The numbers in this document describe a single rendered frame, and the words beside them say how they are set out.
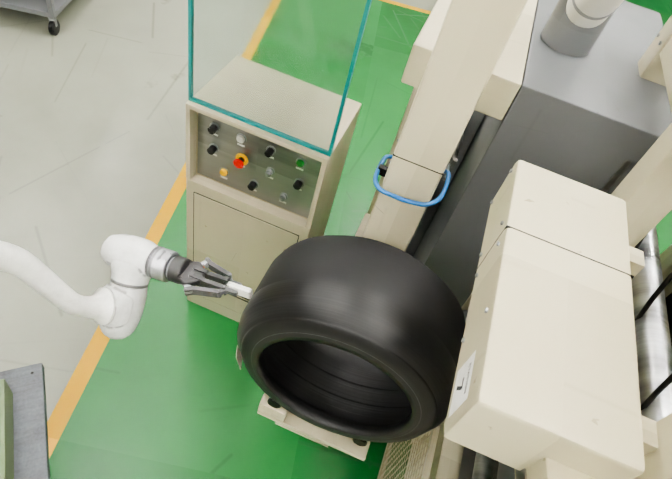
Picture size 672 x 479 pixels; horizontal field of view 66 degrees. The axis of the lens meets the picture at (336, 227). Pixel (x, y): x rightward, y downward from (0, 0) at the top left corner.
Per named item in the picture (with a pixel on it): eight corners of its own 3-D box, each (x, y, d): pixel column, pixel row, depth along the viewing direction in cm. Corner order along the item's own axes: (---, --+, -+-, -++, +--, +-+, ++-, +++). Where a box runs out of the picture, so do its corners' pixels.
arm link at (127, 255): (169, 242, 150) (158, 285, 152) (122, 226, 153) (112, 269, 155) (148, 245, 140) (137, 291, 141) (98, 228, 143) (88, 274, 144)
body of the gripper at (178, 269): (162, 270, 139) (193, 280, 137) (179, 248, 145) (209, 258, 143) (166, 287, 144) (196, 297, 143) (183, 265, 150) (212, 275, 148)
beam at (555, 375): (487, 202, 126) (516, 155, 115) (589, 243, 124) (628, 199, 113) (437, 437, 85) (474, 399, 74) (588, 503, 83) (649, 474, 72)
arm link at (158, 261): (161, 239, 145) (180, 245, 144) (166, 261, 152) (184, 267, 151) (142, 262, 139) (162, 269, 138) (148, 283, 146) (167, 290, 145)
